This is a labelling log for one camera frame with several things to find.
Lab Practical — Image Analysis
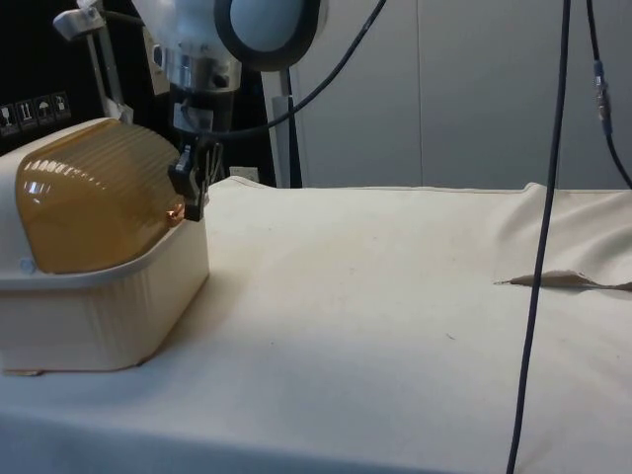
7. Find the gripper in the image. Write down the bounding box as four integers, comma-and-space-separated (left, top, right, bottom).
167, 85, 242, 223

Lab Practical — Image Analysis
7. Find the rounded box lid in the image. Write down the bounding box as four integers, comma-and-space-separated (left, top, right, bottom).
0, 117, 192, 277

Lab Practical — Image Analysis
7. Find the cream box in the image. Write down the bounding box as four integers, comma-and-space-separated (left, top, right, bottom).
0, 215, 212, 379

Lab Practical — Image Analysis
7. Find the pale locker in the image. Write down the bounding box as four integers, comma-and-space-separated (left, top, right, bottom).
260, 0, 422, 190

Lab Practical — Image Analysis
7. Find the grey metal stand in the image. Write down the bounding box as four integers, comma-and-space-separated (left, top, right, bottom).
52, 6, 135, 125

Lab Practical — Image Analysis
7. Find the black cabinet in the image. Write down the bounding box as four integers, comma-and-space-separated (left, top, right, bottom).
0, 0, 278, 190

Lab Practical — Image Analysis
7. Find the black cable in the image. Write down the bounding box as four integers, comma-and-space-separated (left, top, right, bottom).
196, 0, 389, 137
505, 0, 573, 474
585, 0, 632, 191

